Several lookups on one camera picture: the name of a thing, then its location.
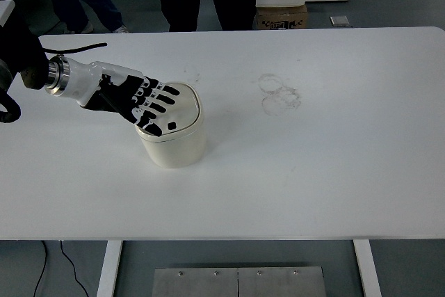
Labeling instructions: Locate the small white side table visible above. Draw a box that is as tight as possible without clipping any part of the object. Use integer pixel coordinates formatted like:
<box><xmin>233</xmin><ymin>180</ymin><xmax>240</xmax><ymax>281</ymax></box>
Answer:
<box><xmin>0</xmin><ymin>0</ymin><xmax>16</xmax><ymax>29</ymax></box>

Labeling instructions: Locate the cream trash bin with lid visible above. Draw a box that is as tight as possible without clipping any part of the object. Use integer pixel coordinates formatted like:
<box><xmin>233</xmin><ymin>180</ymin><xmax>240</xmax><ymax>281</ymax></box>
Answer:
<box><xmin>133</xmin><ymin>81</ymin><xmax>207</xmax><ymax>170</ymax></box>

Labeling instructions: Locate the grey metal plate with screws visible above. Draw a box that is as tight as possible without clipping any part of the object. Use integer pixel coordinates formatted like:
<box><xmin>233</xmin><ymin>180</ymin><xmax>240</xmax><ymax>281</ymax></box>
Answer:
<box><xmin>237</xmin><ymin>266</ymin><xmax>327</xmax><ymax>297</ymax></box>
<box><xmin>151</xmin><ymin>267</ymin><xmax>240</xmax><ymax>297</ymax></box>

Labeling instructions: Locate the black floor cable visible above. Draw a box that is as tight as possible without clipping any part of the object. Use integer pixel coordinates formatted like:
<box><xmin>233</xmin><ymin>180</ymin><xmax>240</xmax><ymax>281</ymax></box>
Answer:
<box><xmin>59</xmin><ymin>240</ymin><xmax>90</xmax><ymax>297</ymax></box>
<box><xmin>33</xmin><ymin>240</ymin><xmax>48</xmax><ymax>297</ymax></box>

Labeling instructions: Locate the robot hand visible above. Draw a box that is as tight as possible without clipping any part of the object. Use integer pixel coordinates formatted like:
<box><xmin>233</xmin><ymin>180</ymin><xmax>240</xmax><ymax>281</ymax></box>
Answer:
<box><xmin>63</xmin><ymin>57</ymin><xmax>181</xmax><ymax>137</ymax></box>

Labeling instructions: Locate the brown cardboard box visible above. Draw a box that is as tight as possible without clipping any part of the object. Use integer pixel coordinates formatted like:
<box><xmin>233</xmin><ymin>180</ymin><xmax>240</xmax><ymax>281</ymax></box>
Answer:
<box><xmin>252</xmin><ymin>4</ymin><xmax>309</xmax><ymax>31</ymax></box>

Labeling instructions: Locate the small grey floor plate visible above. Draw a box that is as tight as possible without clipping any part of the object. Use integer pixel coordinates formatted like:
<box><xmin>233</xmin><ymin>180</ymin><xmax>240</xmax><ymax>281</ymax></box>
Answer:
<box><xmin>329</xmin><ymin>15</ymin><xmax>350</xmax><ymax>28</ymax></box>

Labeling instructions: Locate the white table leg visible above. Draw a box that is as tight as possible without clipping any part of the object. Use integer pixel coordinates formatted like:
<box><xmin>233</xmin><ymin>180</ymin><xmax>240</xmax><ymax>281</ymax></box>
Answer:
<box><xmin>95</xmin><ymin>240</ymin><xmax>124</xmax><ymax>297</ymax></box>
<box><xmin>353</xmin><ymin>240</ymin><xmax>383</xmax><ymax>297</ymax></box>

